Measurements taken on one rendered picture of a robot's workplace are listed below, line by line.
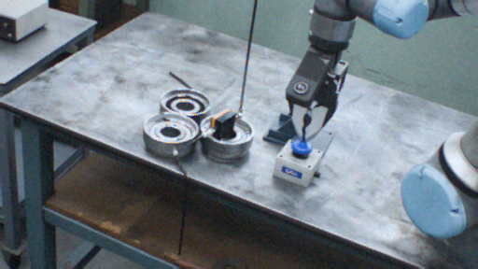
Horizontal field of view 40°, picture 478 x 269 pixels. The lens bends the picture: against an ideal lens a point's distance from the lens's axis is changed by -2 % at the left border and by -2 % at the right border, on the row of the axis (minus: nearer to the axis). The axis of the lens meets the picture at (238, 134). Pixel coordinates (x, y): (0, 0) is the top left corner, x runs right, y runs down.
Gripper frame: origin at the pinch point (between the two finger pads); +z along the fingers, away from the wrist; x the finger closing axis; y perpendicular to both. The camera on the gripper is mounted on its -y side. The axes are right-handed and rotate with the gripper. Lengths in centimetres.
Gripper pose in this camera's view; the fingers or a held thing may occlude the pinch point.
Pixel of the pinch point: (303, 137)
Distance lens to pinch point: 122.3
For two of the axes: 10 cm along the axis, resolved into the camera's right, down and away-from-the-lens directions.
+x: -9.0, -3.3, 2.8
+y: 4.1, -4.5, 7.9
